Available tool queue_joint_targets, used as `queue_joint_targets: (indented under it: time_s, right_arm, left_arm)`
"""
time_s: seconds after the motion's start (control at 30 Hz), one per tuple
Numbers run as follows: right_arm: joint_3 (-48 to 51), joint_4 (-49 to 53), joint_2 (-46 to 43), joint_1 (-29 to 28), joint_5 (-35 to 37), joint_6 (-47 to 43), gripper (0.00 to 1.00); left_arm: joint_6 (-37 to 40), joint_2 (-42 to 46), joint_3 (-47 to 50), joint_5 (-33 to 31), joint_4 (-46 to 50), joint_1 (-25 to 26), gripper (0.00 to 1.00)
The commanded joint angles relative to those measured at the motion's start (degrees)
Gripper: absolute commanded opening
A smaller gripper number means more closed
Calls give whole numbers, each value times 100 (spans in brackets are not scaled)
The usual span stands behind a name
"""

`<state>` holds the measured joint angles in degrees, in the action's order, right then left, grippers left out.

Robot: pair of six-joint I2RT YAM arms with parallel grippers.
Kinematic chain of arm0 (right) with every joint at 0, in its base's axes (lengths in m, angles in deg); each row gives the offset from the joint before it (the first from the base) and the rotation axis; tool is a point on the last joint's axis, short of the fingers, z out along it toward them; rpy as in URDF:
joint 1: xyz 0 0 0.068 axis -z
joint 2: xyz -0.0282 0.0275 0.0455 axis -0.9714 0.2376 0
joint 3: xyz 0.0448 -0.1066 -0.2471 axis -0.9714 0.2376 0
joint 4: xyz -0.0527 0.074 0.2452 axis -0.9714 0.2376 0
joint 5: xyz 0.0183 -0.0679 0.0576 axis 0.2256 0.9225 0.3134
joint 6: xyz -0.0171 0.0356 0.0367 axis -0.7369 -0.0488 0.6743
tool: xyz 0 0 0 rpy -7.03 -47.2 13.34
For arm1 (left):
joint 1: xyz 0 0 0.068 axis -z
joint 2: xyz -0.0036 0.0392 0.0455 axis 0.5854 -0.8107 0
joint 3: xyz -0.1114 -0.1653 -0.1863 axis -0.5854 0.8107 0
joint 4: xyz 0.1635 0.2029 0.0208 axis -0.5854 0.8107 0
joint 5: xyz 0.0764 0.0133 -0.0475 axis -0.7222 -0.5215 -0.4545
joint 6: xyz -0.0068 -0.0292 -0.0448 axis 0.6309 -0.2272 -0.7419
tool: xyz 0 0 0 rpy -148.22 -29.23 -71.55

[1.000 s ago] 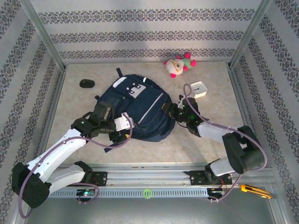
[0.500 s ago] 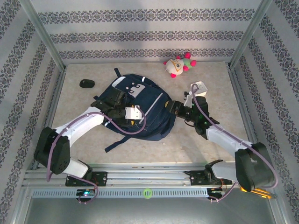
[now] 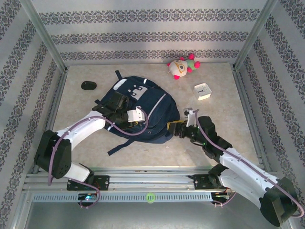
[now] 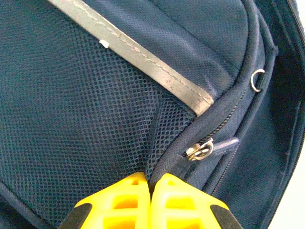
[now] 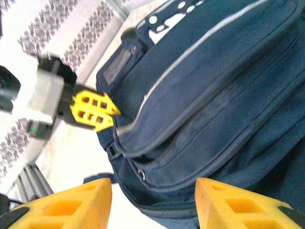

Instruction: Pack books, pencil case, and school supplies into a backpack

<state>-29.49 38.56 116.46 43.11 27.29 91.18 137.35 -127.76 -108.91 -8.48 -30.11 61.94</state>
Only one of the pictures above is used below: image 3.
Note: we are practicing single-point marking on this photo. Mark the navy blue backpack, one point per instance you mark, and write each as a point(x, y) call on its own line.
point(155, 114)

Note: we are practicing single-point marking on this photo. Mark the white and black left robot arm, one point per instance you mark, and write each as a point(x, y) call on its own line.
point(81, 128)

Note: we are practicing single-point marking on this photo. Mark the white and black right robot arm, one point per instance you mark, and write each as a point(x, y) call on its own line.
point(243, 164)

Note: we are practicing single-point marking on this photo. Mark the black computer mouse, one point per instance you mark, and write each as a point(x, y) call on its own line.
point(88, 85)

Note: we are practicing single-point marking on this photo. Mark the white square alarm clock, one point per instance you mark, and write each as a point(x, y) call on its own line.
point(202, 91)

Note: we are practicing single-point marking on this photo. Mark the white plush toy with glasses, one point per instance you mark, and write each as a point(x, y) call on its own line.
point(178, 68)

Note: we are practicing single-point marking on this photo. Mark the left circuit board with LED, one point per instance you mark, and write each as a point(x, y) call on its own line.
point(87, 197)

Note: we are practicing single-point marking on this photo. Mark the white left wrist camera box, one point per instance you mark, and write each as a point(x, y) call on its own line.
point(134, 114)

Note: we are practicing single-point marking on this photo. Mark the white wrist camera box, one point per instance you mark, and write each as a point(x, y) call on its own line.
point(190, 117)
point(134, 114)

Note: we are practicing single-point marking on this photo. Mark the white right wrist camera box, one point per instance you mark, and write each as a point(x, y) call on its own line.
point(190, 117)

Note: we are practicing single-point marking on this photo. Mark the aluminium right side rail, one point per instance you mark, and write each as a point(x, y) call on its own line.
point(246, 107)

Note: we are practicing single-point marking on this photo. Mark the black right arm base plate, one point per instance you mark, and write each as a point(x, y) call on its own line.
point(201, 182)

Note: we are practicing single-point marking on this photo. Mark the aluminium mounting rail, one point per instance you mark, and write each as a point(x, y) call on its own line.
point(147, 180)

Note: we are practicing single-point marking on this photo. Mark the aluminium left side rail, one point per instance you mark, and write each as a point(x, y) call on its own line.
point(53, 114)

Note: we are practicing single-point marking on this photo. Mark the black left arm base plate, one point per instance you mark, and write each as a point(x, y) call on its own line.
point(102, 182)

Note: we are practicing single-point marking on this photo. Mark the aluminium left frame post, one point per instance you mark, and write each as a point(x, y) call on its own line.
point(45, 35)

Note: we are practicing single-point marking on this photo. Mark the aluminium frame post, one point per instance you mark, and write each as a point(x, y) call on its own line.
point(254, 35)
point(45, 35)

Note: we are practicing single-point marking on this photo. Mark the aluminium right frame post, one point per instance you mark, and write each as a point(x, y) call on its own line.
point(254, 35)

